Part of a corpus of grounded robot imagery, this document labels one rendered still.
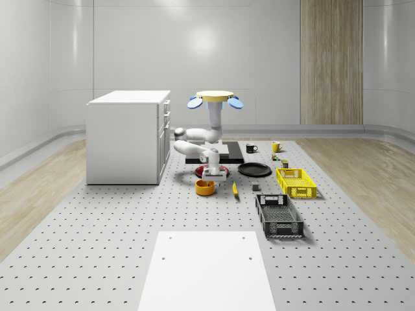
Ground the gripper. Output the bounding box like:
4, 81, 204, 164
201, 171, 228, 189

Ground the yellow bowl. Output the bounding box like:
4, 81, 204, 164
195, 179, 216, 197

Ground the red plate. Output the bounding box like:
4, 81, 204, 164
195, 164, 231, 179

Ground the black stove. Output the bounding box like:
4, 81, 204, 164
184, 139, 246, 165

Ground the black plate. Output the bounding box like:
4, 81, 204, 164
237, 162, 273, 178

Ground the dark grey basket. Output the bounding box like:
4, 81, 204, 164
254, 193, 306, 240

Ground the drone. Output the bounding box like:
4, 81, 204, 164
187, 89, 244, 111

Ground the yellow basket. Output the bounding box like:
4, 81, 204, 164
276, 167, 318, 199

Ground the white board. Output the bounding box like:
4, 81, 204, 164
137, 230, 278, 311

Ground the white cabinet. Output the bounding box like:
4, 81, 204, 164
86, 89, 172, 186

